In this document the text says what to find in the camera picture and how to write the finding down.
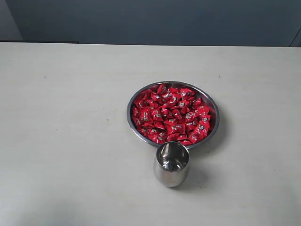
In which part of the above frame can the shiny steel cup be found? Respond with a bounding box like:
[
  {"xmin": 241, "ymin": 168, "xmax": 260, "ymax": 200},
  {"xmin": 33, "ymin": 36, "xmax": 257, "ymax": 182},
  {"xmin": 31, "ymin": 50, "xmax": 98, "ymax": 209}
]
[{"xmin": 153, "ymin": 141, "xmax": 190, "ymax": 187}]

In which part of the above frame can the round steel bowl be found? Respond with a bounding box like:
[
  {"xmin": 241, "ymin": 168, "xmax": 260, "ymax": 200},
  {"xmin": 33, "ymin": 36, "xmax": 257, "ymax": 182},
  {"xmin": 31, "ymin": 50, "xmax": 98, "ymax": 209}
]
[{"xmin": 127, "ymin": 81, "xmax": 220, "ymax": 149}]

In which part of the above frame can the red wrapped candies pile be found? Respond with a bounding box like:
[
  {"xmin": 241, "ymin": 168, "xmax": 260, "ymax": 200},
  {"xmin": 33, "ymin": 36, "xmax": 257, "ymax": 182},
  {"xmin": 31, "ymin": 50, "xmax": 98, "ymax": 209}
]
[{"xmin": 130, "ymin": 84, "xmax": 213, "ymax": 146}]

